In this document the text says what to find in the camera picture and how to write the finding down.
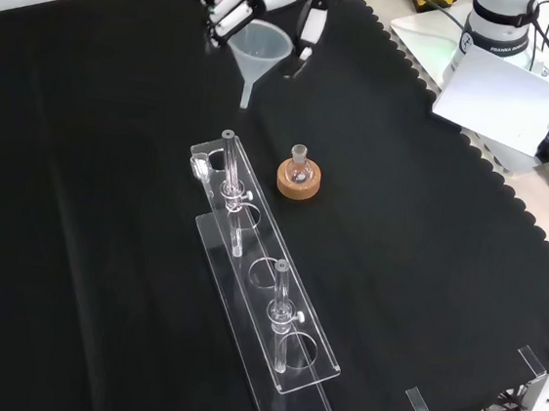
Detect black cloth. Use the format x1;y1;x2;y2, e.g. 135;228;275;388
0;0;549;411

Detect grey metal base plate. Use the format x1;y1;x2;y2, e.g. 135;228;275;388
375;4;549;177

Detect clear plastic funnel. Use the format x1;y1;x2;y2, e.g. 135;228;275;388
221;17;297;114

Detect small glass round-bottom flask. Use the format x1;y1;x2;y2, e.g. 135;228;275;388
283;143;317;188

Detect clear cloth clip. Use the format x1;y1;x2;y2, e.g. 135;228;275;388
515;344;549;382
402;386;438;411

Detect clear acrylic funnel stand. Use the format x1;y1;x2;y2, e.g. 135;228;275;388
162;125;365;411

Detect cork ring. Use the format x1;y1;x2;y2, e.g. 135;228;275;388
274;156;326;203

